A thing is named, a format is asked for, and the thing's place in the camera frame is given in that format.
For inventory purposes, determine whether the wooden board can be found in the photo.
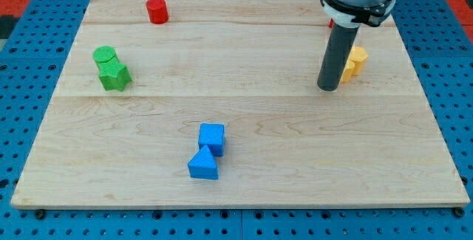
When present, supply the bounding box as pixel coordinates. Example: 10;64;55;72
11;0;470;210

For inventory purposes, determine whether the green star block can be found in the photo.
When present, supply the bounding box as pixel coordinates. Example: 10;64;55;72
98;58;132;92

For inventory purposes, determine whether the blue cube block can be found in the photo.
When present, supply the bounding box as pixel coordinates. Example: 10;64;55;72
198;123;225;157

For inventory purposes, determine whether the blue triangle block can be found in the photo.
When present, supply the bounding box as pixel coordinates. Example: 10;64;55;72
188;145;219;180

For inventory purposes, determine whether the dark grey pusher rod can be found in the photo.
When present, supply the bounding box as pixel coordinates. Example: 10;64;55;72
317;24;358;92

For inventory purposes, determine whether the red cylinder block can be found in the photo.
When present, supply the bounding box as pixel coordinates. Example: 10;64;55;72
146;0;169;24

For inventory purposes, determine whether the yellow hexagon block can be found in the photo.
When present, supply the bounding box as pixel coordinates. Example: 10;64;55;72
349;46;369;76

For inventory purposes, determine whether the green cylinder block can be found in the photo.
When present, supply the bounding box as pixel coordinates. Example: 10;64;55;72
92;46;117;64

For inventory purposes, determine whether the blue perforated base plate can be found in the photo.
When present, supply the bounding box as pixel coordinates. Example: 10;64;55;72
1;0;472;239

